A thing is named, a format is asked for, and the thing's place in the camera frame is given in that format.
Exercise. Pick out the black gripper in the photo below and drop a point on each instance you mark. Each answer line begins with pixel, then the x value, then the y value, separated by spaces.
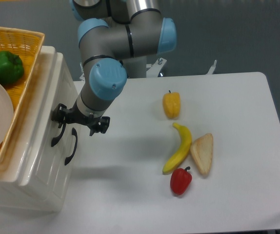
pixel 95 124

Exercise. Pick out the white drawer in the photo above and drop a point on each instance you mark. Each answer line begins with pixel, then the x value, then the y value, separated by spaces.
pixel 66 94
pixel 66 142

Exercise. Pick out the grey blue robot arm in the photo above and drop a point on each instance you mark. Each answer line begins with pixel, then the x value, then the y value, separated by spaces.
pixel 110 32

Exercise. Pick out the white drawer cabinet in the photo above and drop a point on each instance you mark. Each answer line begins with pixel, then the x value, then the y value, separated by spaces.
pixel 20 184

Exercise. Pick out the green bell pepper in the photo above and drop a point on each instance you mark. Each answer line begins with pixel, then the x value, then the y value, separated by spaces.
pixel 11 68

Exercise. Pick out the yellow bell pepper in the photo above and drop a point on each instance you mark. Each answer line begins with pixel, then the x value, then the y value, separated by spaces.
pixel 171 103

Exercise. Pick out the yellow woven basket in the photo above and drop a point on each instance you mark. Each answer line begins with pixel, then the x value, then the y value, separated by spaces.
pixel 22 48

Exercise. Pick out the yellow banana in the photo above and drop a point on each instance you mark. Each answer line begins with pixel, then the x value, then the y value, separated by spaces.
pixel 182 152

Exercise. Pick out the red bell pepper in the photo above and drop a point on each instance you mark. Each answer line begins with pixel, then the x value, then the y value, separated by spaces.
pixel 180 180

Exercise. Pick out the toast slice wedge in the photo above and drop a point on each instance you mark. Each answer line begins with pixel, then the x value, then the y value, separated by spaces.
pixel 202 153

